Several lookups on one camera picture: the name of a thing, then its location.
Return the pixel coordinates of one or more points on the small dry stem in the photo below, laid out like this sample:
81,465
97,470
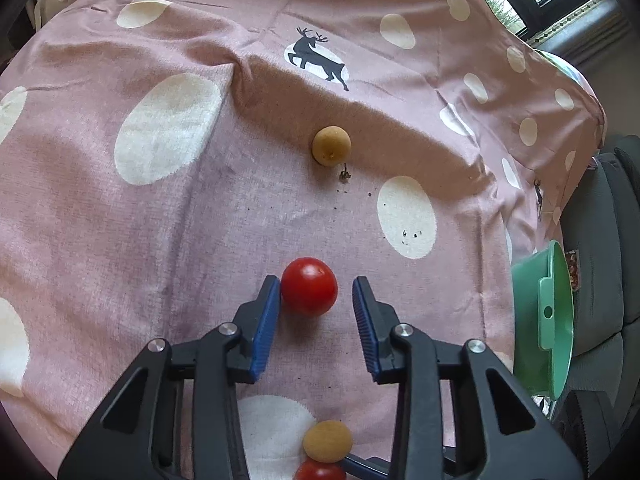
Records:
344,176

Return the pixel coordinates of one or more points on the red cherry tomato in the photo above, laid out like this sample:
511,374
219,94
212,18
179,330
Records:
309,286
320,471

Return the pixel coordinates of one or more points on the pink polka dot blanket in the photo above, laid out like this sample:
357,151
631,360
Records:
150,210

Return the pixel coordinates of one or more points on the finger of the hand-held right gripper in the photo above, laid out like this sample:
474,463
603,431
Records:
367,470

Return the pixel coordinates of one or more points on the clear box of dried petals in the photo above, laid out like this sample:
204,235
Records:
572,270

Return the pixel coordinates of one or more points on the grey sofa cushion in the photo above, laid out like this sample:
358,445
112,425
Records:
600,410
605,240

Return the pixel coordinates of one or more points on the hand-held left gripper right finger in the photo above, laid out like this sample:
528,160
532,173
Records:
367,330

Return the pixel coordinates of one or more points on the green plastic bowl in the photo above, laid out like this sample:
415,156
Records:
525,320

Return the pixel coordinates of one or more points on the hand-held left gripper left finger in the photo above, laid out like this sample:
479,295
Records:
265,330

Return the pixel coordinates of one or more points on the brown longan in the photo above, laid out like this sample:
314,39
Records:
327,440
331,144

